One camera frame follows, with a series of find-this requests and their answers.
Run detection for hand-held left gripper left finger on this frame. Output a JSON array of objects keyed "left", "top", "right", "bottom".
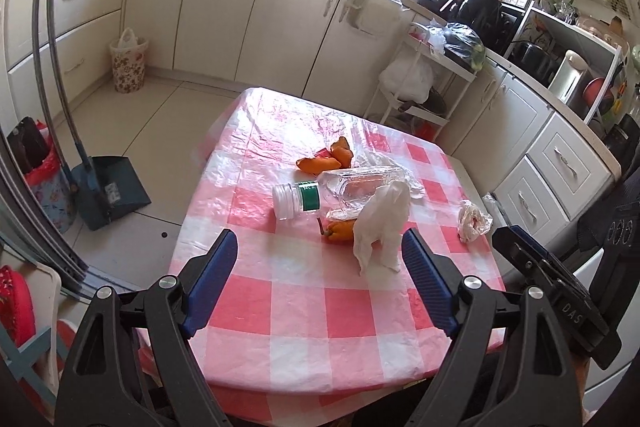
[{"left": 57, "top": 228, "right": 238, "bottom": 427}]

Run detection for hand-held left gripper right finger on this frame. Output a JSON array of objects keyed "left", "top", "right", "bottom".
[{"left": 401, "top": 228, "right": 586, "bottom": 427}]

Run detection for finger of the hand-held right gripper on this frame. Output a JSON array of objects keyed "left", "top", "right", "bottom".
[
  {"left": 510, "top": 226, "right": 576, "bottom": 283},
  {"left": 492, "top": 228, "right": 561, "bottom": 303}
]

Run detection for red-stained tissue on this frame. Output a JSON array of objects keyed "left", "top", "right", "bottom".
[{"left": 457, "top": 200, "right": 493, "bottom": 243}]

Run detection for white paper tissue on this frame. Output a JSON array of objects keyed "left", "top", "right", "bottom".
[{"left": 352, "top": 181, "right": 412, "bottom": 277}]

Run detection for thick curved orange peel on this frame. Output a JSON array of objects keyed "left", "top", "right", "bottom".
[{"left": 320, "top": 217, "right": 358, "bottom": 244}]

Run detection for clear plastic bottle white cap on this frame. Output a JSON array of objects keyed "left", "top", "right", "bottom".
[{"left": 272, "top": 166, "right": 406, "bottom": 221}]

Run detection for small curled orange peel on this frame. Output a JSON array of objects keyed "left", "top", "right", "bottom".
[{"left": 327, "top": 135, "right": 353, "bottom": 168}]

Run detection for white drawer cabinet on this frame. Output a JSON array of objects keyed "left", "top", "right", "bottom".
[{"left": 492, "top": 112, "right": 621, "bottom": 238}]

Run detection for pink white checked tablecloth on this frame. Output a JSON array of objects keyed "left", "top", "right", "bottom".
[{"left": 137, "top": 87, "right": 507, "bottom": 425}]

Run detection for white table board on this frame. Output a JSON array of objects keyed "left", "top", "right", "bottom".
[{"left": 450, "top": 156, "right": 496, "bottom": 208}]

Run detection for black blender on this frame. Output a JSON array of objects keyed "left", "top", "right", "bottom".
[{"left": 602, "top": 114, "right": 640, "bottom": 178}]

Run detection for dark sliding door track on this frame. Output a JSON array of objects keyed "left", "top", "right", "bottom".
[{"left": 0, "top": 132, "right": 96, "bottom": 298}]

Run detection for red bowl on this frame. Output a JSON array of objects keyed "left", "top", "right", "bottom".
[{"left": 582, "top": 77, "right": 613, "bottom": 112}]

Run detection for white folding rack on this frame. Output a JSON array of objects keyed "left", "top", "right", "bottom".
[{"left": 0, "top": 263, "right": 63, "bottom": 408}]

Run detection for black frying pan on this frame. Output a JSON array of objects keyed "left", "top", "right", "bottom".
[{"left": 397, "top": 89, "right": 448, "bottom": 118}]

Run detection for white water boiler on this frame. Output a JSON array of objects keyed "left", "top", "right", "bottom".
[{"left": 548, "top": 50, "right": 591, "bottom": 104}]

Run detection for floral bin with red bag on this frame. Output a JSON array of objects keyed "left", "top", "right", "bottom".
[{"left": 6, "top": 117, "right": 78, "bottom": 235}]

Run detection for black cooking pot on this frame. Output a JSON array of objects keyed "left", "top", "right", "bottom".
[{"left": 510, "top": 39, "right": 558, "bottom": 82}]

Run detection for white plastic bag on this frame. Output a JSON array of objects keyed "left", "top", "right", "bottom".
[{"left": 378, "top": 54, "right": 434, "bottom": 104}]

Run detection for white rolling cart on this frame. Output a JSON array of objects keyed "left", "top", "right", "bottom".
[{"left": 362, "top": 22, "right": 478, "bottom": 142}]

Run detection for floral waste basket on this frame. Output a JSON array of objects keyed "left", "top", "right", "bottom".
[{"left": 110, "top": 27, "right": 150, "bottom": 94}]

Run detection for dark brown bag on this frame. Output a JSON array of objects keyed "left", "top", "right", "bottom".
[{"left": 7, "top": 117, "right": 51, "bottom": 175}]

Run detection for black microwave oven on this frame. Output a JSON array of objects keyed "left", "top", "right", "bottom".
[{"left": 500, "top": 2, "right": 531, "bottom": 58}]

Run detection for white shelf rack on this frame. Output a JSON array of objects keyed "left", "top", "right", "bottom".
[{"left": 505, "top": 7, "right": 628, "bottom": 122}]

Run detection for clear plastic bag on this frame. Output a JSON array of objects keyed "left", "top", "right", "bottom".
[{"left": 412, "top": 22, "right": 448, "bottom": 55}]

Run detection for black air fryer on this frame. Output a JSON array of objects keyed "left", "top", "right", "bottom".
[{"left": 440, "top": 0, "right": 503, "bottom": 38}]

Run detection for cream kitchen base cabinets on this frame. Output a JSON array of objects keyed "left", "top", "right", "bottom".
[{"left": 0, "top": 0, "right": 556, "bottom": 158}]

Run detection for white hanging door caddy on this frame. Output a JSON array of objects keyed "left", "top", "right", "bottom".
[{"left": 345, "top": 0, "right": 406, "bottom": 38}]

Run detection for blue dustpan with handle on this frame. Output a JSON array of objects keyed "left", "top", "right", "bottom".
[{"left": 46, "top": 0, "right": 152, "bottom": 231}]

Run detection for grey broom handle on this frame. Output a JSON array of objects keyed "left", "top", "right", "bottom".
[{"left": 30, "top": 0, "right": 76, "bottom": 208}]

